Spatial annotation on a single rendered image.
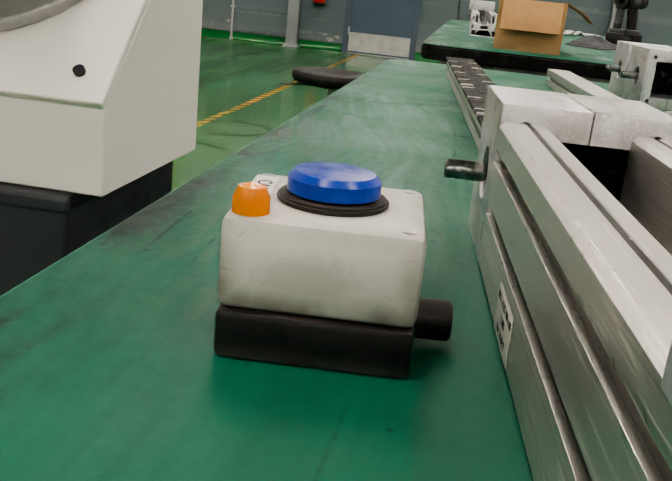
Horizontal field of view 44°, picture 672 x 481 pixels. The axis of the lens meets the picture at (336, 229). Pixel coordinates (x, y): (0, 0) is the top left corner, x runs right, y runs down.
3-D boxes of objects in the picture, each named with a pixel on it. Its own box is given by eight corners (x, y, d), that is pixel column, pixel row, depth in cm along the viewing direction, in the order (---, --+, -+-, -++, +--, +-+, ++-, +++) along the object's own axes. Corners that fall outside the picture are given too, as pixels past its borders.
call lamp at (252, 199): (235, 204, 33) (237, 175, 33) (272, 208, 33) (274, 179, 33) (227, 214, 32) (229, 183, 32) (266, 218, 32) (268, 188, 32)
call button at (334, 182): (291, 198, 38) (295, 154, 37) (379, 208, 37) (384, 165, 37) (278, 221, 34) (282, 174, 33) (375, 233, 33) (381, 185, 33)
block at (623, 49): (594, 90, 157) (604, 39, 154) (656, 96, 156) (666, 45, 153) (605, 96, 147) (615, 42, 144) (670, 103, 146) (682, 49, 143)
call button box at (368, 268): (248, 288, 41) (257, 164, 39) (443, 312, 41) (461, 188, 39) (211, 357, 33) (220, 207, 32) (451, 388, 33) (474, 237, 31)
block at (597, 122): (432, 219, 57) (451, 80, 54) (614, 241, 56) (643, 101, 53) (436, 260, 48) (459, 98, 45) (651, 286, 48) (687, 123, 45)
